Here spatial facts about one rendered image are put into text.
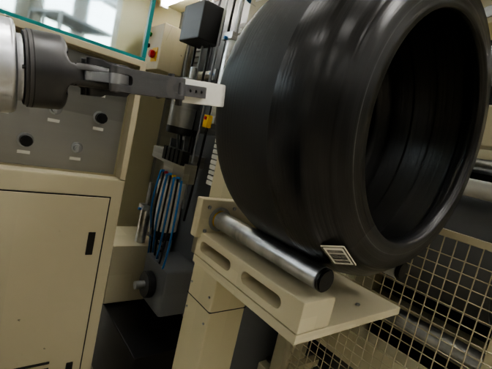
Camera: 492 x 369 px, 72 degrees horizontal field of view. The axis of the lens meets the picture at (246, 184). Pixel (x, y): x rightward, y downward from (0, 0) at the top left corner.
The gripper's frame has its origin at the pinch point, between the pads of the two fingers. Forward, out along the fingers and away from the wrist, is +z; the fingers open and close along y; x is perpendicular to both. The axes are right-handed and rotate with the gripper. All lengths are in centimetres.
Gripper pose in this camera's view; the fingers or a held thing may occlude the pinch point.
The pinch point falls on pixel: (200, 93)
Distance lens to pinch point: 47.7
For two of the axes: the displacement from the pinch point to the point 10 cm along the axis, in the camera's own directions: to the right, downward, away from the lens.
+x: -1.1, 9.7, 2.1
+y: -6.0, -2.4, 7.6
